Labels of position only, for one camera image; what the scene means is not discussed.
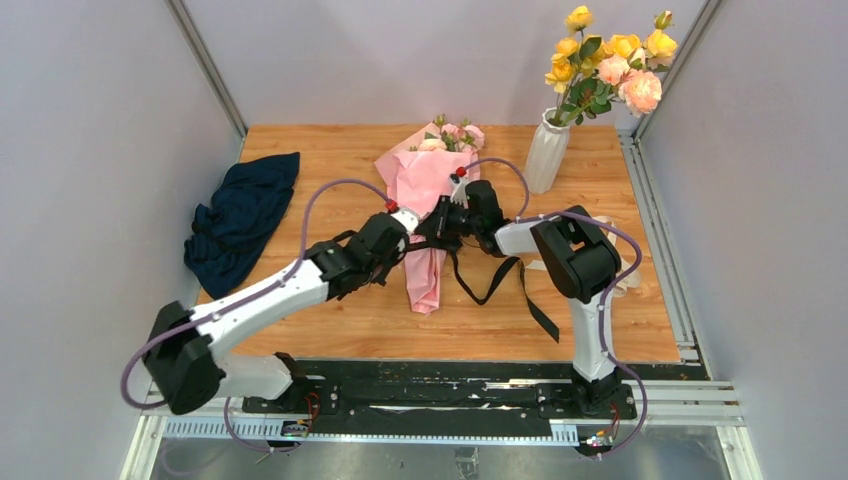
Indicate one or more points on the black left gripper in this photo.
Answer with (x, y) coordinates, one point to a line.
(382, 277)

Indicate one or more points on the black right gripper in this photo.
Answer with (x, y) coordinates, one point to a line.
(438, 223)

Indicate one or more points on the black printed ribbon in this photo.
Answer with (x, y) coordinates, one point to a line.
(538, 315)

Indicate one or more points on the pink paper flower wrap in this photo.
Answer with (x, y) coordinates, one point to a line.
(417, 174)

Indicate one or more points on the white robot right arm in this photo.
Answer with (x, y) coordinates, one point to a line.
(579, 258)

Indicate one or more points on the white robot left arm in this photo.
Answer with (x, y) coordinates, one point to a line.
(189, 353)

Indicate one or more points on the white ribbed vase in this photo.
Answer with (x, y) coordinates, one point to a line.
(546, 153)

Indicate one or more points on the yellow and pink flowers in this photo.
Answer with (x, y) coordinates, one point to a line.
(590, 74)

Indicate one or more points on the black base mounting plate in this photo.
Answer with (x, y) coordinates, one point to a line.
(460, 402)

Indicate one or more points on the dark blue cloth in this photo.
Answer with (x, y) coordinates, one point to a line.
(230, 232)

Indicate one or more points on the white printed ribbon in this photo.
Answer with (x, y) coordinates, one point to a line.
(629, 282)

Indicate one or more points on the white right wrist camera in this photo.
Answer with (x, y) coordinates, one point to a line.
(459, 195)

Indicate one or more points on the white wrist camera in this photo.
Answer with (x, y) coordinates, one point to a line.
(459, 195)
(409, 219)

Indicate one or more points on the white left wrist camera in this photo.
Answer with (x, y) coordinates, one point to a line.
(409, 219)

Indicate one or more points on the aluminium frame rail front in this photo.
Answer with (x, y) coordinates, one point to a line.
(157, 425)

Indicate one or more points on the aluminium frame post left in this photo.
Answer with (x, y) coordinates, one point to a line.
(193, 37)

